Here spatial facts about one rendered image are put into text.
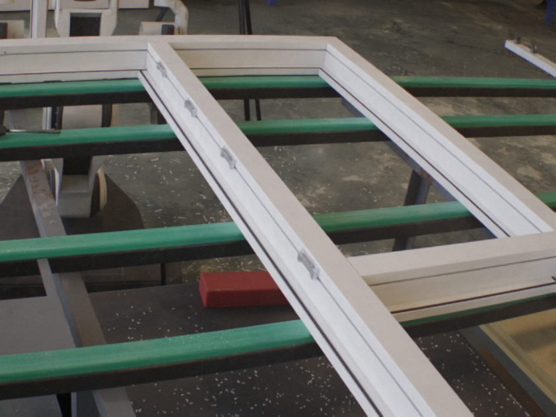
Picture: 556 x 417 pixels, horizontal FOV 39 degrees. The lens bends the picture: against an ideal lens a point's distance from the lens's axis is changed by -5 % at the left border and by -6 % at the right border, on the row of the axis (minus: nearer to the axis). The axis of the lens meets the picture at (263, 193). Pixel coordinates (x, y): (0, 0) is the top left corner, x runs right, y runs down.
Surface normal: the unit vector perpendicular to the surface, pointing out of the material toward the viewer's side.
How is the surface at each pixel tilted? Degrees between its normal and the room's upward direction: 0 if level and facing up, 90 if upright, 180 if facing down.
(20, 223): 0
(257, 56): 90
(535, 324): 0
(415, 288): 90
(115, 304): 0
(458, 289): 90
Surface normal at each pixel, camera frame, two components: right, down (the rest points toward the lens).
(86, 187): 0.26, -0.51
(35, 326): 0.15, -0.87
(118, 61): 0.38, 0.49
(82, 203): 0.22, 0.72
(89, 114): 0.30, 0.32
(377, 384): -0.92, 0.07
